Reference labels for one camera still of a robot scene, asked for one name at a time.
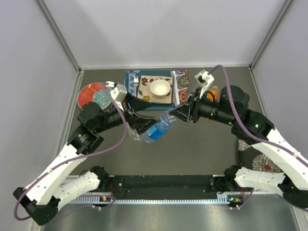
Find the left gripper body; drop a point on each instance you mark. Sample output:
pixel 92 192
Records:
pixel 129 117

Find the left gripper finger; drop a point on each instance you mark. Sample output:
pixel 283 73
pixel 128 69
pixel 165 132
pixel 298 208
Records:
pixel 143 123
pixel 136 103

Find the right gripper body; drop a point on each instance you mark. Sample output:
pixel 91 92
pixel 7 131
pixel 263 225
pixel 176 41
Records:
pixel 194 103

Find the blue label water bottle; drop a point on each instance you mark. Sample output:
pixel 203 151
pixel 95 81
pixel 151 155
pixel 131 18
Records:
pixel 155 132

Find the orange juice bottle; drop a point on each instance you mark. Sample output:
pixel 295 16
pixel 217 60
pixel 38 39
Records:
pixel 213 93

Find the clear bottle white cap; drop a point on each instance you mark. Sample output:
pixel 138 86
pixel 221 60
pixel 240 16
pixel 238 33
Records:
pixel 135 135

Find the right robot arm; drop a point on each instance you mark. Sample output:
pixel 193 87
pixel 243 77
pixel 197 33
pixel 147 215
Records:
pixel 259 133

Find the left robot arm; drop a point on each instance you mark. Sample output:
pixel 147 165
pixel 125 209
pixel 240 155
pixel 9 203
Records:
pixel 47 195

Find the square floral beige plate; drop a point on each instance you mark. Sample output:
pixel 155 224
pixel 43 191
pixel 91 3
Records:
pixel 144 92

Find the blue patterned placemat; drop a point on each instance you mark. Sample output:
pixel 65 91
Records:
pixel 180 85

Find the white ceramic bowl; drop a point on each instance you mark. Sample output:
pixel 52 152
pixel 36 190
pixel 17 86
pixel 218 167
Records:
pixel 160 88

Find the red and teal plate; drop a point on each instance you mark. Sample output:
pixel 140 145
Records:
pixel 93 92

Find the black floral square plate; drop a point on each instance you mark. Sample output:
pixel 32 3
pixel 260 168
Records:
pixel 255 160

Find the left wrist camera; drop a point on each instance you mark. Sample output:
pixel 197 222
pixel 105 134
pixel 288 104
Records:
pixel 118 93

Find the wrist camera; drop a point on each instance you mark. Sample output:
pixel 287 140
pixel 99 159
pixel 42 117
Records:
pixel 206 79
pixel 118 93

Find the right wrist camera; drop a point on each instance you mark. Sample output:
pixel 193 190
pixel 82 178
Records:
pixel 206 79

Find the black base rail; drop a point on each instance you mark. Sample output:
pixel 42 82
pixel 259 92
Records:
pixel 164 187

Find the grey slotted cable duct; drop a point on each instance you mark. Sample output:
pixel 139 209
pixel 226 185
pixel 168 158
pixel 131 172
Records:
pixel 220 199

